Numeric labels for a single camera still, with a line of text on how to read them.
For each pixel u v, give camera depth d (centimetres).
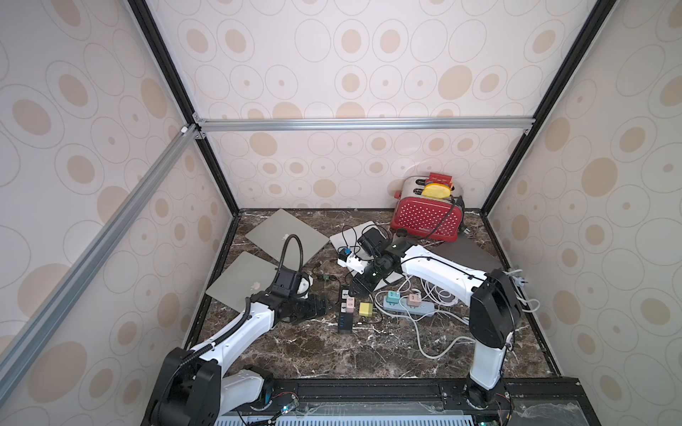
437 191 100
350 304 84
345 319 85
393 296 85
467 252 106
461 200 103
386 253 63
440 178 101
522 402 73
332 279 97
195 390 40
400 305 87
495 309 47
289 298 66
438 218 100
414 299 85
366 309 87
